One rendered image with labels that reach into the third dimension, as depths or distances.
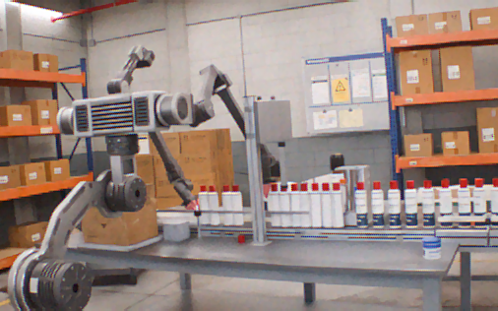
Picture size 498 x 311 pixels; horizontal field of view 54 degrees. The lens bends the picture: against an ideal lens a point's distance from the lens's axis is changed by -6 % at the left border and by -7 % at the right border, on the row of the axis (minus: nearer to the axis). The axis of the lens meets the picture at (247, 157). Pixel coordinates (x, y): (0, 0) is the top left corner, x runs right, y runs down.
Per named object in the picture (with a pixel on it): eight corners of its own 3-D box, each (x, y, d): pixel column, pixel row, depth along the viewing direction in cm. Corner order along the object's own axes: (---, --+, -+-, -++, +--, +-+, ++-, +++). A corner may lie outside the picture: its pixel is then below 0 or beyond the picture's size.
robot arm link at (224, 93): (205, 85, 247) (223, 74, 243) (208, 82, 252) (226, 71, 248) (250, 159, 257) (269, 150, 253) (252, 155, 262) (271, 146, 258)
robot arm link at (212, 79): (196, 67, 247) (214, 56, 243) (213, 88, 253) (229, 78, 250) (182, 118, 211) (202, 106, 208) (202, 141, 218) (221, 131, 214)
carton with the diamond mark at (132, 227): (158, 235, 261) (154, 183, 260) (128, 246, 240) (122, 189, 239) (115, 233, 276) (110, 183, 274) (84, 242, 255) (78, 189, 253)
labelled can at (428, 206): (436, 226, 215) (434, 179, 214) (434, 228, 210) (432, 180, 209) (424, 226, 217) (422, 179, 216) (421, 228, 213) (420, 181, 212)
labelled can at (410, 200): (418, 226, 218) (416, 179, 217) (416, 228, 214) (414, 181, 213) (406, 226, 221) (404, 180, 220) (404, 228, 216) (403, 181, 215)
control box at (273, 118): (293, 141, 236) (289, 98, 235) (260, 144, 229) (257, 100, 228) (281, 141, 245) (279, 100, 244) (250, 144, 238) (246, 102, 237)
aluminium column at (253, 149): (267, 242, 238) (256, 95, 235) (262, 244, 234) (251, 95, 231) (258, 241, 240) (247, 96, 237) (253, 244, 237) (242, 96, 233)
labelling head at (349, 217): (372, 219, 242) (369, 165, 240) (365, 225, 230) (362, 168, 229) (344, 219, 248) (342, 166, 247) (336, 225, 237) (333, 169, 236)
